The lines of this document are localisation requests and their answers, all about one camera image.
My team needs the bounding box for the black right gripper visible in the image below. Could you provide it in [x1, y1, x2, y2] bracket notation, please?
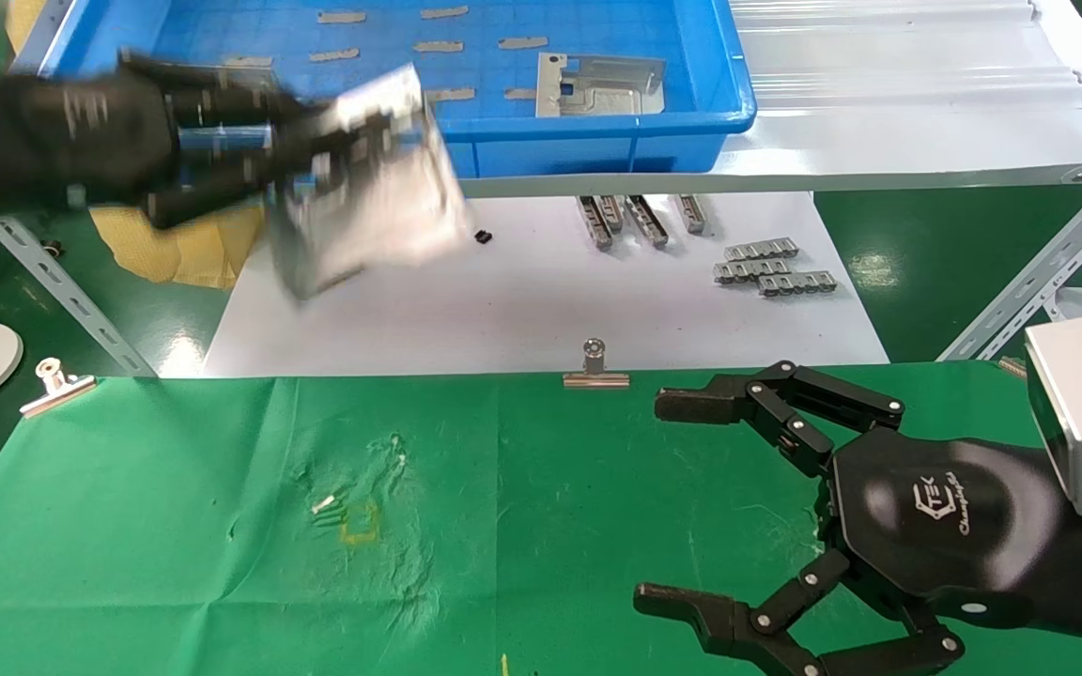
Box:
[634, 361, 1070, 676]

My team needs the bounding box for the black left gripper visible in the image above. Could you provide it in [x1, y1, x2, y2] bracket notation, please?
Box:
[20, 52, 410, 231]

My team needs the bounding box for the yellow mesh cloth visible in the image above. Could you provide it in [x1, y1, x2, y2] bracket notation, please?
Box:
[90, 199, 271, 291]

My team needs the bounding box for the white slotted angle leg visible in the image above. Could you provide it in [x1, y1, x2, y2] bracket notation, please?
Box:
[0, 214, 160, 378]
[937, 155, 1082, 364]

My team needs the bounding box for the silver binder clip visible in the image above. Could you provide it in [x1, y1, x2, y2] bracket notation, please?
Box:
[19, 357, 99, 420]
[563, 338, 632, 391]

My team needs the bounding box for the white paper sheet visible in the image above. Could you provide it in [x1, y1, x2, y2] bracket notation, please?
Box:
[202, 192, 892, 379]

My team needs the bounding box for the blue plastic bin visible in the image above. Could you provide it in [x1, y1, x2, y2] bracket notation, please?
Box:
[10, 0, 758, 179]

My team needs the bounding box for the green cloth mat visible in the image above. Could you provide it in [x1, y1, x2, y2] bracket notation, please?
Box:
[0, 361, 1082, 676]

